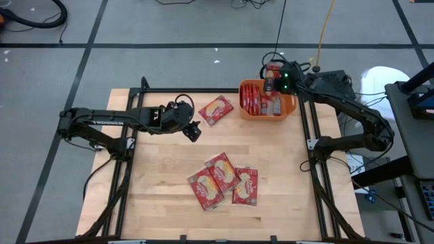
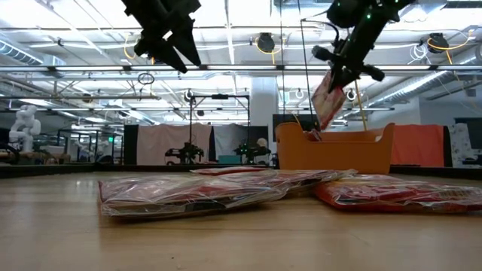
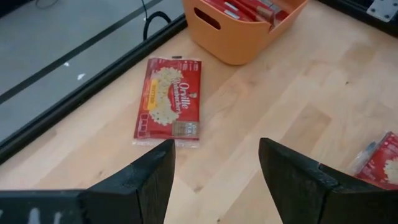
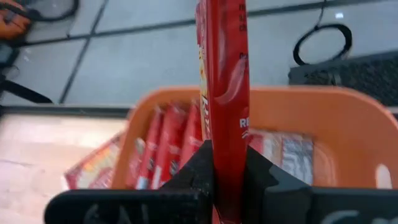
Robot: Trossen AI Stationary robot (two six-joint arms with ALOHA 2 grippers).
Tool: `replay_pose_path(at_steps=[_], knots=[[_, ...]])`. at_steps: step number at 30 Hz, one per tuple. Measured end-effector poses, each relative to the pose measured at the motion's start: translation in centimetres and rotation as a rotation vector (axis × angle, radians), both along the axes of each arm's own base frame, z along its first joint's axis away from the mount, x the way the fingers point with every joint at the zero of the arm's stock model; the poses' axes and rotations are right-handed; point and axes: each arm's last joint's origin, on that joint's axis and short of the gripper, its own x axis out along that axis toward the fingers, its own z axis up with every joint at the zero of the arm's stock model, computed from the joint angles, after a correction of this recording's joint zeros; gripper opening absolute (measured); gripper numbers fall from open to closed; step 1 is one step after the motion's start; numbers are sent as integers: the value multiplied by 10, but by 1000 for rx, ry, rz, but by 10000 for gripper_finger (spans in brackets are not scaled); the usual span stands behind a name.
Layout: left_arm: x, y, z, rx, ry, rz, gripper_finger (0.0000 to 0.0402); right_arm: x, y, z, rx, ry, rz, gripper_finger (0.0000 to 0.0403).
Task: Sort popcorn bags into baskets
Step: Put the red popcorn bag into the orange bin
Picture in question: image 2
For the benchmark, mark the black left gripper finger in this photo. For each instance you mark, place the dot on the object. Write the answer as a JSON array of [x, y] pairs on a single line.
[[190, 41], [167, 54]]

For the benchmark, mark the red popcorn bag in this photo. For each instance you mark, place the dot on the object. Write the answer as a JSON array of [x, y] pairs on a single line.
[[395, 193], [313, 135], [188, 195], [301, 180], [327, 105], [226, 171]]

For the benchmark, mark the orange plastic basket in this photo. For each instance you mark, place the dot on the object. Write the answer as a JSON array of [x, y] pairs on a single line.
[[339, 158]]

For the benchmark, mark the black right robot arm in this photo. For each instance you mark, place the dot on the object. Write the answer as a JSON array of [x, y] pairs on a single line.
[[367, 26]]

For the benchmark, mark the black lab robot arm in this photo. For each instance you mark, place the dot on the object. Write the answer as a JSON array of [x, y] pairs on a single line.
[[184, 153], [246, 150]]

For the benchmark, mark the black monitor screen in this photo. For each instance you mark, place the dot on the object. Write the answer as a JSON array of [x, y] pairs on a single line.
[[288, 118], [475, 131]]

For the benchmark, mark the white square column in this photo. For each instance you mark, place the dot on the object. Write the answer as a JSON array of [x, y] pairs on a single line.
[[263, 105]]

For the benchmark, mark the black partition panel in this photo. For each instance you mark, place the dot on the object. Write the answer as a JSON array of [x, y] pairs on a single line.
[[130, 145], [260, 131]]

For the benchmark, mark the beige cloth backdrop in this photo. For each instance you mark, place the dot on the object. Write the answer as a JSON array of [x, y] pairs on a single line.
[[158, 145]]

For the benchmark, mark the person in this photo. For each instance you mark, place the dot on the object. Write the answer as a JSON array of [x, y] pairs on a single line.
[[261, 143]]

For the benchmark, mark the orange cloth panel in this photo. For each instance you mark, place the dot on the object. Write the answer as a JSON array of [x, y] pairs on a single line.
[[418, 145]]

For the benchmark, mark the grey cloth backdrop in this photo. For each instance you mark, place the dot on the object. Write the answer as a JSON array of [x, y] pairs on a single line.
[[229, 137]]

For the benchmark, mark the teal box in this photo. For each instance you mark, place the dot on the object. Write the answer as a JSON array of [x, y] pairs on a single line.
[[229, 160]]

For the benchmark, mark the white floral cloth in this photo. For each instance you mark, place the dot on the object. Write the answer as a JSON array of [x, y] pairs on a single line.
[[459, 145]]

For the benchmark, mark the white robot figure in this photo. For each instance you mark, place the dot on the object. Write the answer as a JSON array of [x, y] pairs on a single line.
[[24, 128]]

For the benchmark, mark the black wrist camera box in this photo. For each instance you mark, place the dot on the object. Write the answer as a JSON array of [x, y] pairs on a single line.
[[344, 15]]

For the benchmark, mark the black camera rig frame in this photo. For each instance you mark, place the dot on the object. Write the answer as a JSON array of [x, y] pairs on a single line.
[[220, 96]]

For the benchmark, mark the silver ventilation duct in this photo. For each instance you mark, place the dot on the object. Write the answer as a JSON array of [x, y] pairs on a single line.
[[433, 84], [19, 52]]

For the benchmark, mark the black metal lab frame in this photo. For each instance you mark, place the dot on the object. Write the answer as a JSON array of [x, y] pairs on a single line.
[[90, 130]]

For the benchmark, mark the long ceiling light rail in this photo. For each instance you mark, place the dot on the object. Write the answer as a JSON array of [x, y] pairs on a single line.
[[56, 68]]

